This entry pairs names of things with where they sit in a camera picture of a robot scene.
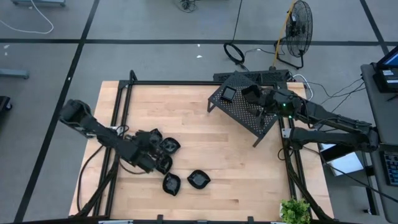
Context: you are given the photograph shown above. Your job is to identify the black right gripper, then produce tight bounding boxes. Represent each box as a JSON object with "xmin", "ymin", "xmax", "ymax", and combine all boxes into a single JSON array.
[{"xmin": 254, "ymin": 88, "xmax": 301, "ymax": 127}]

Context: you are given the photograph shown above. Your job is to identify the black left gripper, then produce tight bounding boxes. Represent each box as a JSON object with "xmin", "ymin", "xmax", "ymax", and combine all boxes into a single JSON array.
[{"xmin": 132, "ymin": 130, "xmax": 159, "ymax": 174}]

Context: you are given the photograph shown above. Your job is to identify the black wavy-edged plate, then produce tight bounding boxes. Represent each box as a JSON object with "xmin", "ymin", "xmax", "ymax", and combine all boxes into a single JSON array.
[
  {"xmin": 241, "ymin": 84, "xmax": 263, "ymax": 106},
  {"xmin": 155, "ymin": 154, "xmax": 174, "ymax": 175},
  {"xmin": 150, "ymin": 128, "xmax": 164, "ymax": 141},
  {"xmin": 159, "ymin": 137, "xmax": 182, "ymax": 155},
  {"xmin": 187, "ymin": 169, "xmax": 212, "ymax": 190},
  {"xmin": 162, "ymin": 172, "xmax": 182, "ymax": 197}
]

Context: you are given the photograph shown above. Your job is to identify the small black square plate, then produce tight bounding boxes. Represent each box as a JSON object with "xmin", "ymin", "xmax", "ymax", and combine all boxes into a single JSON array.
[{"xmin": 220, "ymin": 85, "xmax": 238, "ymax": 102}]

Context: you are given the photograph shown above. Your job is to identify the black perforated metal shelf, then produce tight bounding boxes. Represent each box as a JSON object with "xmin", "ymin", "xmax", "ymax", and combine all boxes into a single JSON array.
[{"xmin": 206, "ymin": 70, "xmax": 289, "ymax": 149}]

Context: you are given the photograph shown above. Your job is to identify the black desk beam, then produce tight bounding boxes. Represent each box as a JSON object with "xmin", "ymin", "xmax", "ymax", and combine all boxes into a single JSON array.
[{"xmin": 320, "ymin": 144, "xmax": 355, "ymax": 162}]

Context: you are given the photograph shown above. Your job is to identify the green potted plant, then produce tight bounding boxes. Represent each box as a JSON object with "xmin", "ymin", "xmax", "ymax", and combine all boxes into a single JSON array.
[{"xmin": 279, "ymin": 198, "xmax": 312, "ymax": 224}]

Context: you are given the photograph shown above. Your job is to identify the grey desk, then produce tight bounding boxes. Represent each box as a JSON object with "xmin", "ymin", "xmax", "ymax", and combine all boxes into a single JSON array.
[{"xmin": 360, "ymin": 62, "xmax": 398, "ymax": 223}]

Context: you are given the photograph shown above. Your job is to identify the black labelled desktop device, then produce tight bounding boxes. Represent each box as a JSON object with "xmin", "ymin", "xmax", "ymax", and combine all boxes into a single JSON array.
[{"xmin": 372, "ymin": 67, "xmax": 398, "ymax": 94}]

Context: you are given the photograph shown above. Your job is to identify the black keyboard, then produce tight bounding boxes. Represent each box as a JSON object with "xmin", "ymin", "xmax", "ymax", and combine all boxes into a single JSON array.
[{"xmin": 379, "ymin": 151, "xmax": 398, "ymax": 187}]

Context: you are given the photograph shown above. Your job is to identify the laptop screen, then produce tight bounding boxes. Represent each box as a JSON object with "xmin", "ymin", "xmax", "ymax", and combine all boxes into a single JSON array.
[{"xmin": 376, "ymin": 45, "xmax": 398, "ymax": 71}]

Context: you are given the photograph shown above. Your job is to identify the black chair part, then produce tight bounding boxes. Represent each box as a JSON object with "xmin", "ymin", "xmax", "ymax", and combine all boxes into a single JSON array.
[{"xmin": 0, "ymin": 95, "xmax": 13, "ymax": 113}]

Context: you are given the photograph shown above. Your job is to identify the grey metal bar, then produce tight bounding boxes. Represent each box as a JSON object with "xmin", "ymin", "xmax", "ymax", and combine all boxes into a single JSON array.
[{"xmin": 0, "ymin": 68, "xmax": 30, "ymax": 80}]

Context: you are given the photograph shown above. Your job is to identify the grey cart base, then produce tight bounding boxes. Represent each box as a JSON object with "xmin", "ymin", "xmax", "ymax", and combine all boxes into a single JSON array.
[{"xmin": 11, "ymin": 0, "xmax": 67, "ymax": 7}]

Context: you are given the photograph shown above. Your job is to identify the short white cable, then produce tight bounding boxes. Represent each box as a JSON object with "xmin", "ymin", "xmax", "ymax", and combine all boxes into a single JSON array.
[{"xmin": 292, "ymin": 73, "xmax": 315, "ymax": 103}]

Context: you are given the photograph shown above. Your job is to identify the black coiled hanging cable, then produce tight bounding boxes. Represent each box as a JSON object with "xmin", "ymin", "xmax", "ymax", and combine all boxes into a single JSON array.
[{"xmin": 223, "ymin": 0, "xmax": 249, "ymax": 72}]

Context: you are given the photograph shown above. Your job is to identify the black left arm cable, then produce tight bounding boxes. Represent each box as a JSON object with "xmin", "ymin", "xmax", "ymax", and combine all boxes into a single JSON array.
[{"xmin": 76, "ymin": 144, "xmax": 106, "ymax": 215}]

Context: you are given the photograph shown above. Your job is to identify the yellow hanging cable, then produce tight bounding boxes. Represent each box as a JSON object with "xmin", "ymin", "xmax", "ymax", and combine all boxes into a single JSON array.
[{"xmin": 273, "ymin": 0, "xmax": 296, "ymax": 68}]

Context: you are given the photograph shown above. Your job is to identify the black wire-cage fan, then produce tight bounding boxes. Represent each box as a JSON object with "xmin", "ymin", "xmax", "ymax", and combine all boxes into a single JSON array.
[{"xmin": 273, "ymin": 0, "xmax": 314, "ymax": 70}]

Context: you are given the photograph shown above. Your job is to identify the black cable bundle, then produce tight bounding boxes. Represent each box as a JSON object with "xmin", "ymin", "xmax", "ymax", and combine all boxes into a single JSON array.
[{"xmin": 178, "ymin": 0, "xmax": 200, "ymax": 14}]

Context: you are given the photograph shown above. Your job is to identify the long white cable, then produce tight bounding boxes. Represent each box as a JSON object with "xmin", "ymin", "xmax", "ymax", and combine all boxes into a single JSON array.
[{"xmin": 0, "ymin": 0, "xmax": 55, "ymax": 35}]

